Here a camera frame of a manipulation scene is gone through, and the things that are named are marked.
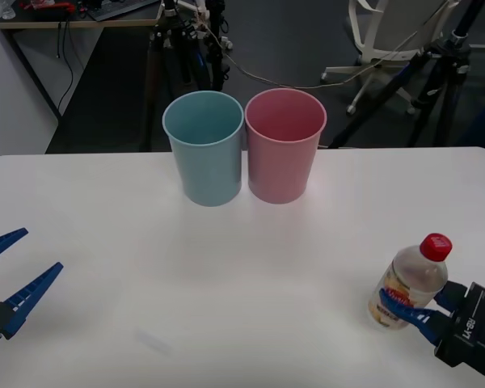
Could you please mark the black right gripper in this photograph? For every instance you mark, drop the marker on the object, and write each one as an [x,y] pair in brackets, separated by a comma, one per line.
[473,335]

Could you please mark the clear bottle with red cap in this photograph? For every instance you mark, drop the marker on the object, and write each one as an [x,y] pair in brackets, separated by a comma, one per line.
[416,275]

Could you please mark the pink plastic bin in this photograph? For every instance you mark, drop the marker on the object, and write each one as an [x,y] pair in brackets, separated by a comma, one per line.
[281,169]

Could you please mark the pale blue plastic bin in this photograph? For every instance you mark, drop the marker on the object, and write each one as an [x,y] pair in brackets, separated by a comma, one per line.
[208,169]

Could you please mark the large black tripod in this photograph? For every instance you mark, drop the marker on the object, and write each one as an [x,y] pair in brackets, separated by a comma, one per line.
[448,81]

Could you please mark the dark desk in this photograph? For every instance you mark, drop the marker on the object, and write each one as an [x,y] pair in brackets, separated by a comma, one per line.
[44,18]

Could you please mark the clear glass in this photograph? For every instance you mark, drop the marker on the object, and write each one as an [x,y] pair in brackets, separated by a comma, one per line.
[7,10]

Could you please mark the red tool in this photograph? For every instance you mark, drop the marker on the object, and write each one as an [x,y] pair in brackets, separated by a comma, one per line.
[60,6]

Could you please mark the black keyboard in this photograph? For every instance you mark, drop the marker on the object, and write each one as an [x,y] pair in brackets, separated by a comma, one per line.
[113,8]

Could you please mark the white office chair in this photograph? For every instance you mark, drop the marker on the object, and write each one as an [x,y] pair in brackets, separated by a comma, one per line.
[388,24]

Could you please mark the white power adapter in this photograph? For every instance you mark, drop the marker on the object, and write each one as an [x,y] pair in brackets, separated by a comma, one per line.
[226,43]

